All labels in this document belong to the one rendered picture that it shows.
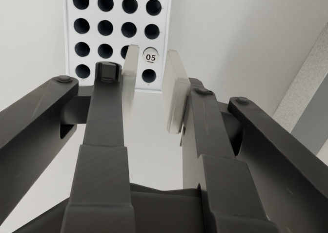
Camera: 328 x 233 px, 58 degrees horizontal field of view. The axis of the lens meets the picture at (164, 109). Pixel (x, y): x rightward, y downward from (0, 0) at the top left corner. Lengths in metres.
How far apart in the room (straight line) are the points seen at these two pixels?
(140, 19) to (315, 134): 0.16
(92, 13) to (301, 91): 1.08
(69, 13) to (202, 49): 0.13
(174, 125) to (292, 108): 1.13
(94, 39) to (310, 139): 0.18
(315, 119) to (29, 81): 0.26
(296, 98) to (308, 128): 1.02
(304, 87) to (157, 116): 0.99
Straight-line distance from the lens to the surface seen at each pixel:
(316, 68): 1.26
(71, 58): 0.26
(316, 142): 0.23
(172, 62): 0.18
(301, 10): 0.32
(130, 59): 0.17
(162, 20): 0.25
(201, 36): 0.29
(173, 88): 0.15
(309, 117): 0.25
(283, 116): 1.28
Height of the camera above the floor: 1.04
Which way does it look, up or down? 66 degrees down
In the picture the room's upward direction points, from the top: 173 degrees clockwise
